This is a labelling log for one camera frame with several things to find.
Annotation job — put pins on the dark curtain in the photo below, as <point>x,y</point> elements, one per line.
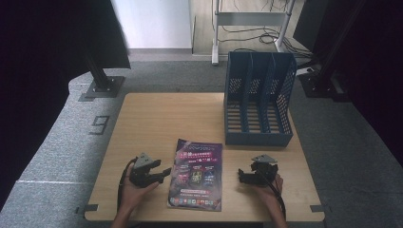
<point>38,63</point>
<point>377,79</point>

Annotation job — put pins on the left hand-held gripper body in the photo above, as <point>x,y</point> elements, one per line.
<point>139,174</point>

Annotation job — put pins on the person's left hand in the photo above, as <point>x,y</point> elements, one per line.
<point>133,194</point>

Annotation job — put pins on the blue plastic file rack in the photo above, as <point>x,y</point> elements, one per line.
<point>258,95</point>

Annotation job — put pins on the person's right hand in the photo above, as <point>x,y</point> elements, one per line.
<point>269,191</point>

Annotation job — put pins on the black post with base plate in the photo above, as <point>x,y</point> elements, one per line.
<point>103,85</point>

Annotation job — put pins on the white power strip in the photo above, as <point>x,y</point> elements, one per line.
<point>304,71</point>

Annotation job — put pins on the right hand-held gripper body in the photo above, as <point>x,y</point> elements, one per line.
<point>264,172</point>

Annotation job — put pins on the purple magazine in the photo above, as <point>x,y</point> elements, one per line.
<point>196,177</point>

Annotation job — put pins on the black post with dark base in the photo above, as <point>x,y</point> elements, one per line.
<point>320,84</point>

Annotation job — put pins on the white metal stand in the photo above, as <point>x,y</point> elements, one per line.
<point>250,18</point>

